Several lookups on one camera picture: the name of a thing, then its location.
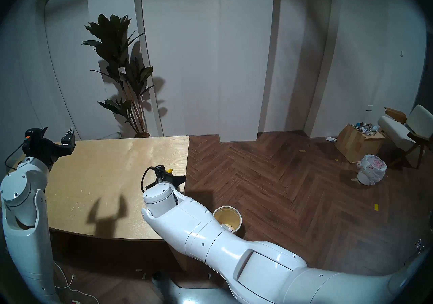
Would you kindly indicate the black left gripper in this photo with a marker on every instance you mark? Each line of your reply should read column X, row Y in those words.
column 50, row 152

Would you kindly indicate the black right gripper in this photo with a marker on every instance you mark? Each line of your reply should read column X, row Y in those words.
column 165, row 176

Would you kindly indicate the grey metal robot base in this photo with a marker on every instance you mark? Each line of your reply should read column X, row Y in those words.
column 182, row 295

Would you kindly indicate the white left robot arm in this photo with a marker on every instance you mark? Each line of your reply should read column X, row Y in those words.
column 20, row 188

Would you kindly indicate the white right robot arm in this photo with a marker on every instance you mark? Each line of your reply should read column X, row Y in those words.
column 203, row 235

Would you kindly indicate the round beige trash bin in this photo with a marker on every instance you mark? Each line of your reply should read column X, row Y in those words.
column 231, row 215

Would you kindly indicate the pile of mixed small trash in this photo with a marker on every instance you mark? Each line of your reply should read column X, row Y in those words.
column 365, row 128

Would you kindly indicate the bin with white plastic bag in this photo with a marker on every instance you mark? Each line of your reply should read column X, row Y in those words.
column 371, row 169

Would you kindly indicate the light wooden table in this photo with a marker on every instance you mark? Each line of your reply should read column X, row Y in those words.
column 108, row 164

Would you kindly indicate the tall green potted plant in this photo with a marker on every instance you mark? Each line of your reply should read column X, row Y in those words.
column 113, row 42

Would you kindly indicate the white paper piece on floor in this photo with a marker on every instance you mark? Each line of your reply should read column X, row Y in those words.
column 331, row 139

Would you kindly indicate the wooden cube box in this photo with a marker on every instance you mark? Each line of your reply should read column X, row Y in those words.
column 355, row 146

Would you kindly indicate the cream cushioned wooden armchair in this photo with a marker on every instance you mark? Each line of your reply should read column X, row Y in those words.
column 397, row 130

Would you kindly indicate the shiny crumpled plastic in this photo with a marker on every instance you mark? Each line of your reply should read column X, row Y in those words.
column 419, row 245

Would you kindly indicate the dark grey door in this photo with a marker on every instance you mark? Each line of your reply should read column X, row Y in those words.
column 427, row 97

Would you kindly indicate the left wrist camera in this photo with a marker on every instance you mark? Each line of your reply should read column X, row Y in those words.
column 30, row 141

